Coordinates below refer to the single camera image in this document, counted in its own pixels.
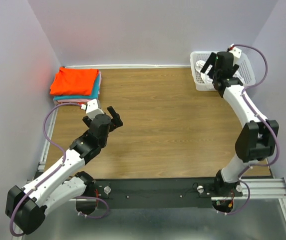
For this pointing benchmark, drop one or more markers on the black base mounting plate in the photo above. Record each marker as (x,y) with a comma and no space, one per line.
(157,193)

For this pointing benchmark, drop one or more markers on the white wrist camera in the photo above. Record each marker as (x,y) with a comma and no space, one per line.
(92,108)
(235,51)

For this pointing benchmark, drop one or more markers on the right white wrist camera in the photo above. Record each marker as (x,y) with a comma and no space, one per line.
(235,51)

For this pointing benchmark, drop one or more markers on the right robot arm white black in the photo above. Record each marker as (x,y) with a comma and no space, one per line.
(257,140)

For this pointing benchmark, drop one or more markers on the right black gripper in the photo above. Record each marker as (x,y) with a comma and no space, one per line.
(210,61)

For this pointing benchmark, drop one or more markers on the white back edge strip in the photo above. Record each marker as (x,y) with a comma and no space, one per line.
(127,66)

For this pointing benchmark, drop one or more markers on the white t shirt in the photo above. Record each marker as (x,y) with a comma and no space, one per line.
(204,76)

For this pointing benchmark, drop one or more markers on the white plastic basket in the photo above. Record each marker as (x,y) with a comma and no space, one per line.
(244,69)

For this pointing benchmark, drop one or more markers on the orange folded t shirt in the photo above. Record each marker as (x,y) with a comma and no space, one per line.
(69,81)

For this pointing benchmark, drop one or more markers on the aluminium frame rail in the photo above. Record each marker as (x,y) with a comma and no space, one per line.
(252,189)

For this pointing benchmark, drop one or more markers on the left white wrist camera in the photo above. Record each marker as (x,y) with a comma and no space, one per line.
(92,108)

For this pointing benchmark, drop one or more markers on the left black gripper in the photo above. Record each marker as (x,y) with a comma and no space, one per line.
(116,121)

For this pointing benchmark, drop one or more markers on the teal folded t shirt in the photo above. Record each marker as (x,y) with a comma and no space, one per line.
(95,87)

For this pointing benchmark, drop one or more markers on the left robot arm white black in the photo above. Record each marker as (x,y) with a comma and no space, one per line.
(28,206)

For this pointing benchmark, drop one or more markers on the pink folded t shirt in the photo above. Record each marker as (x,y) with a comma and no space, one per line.
(68,101)

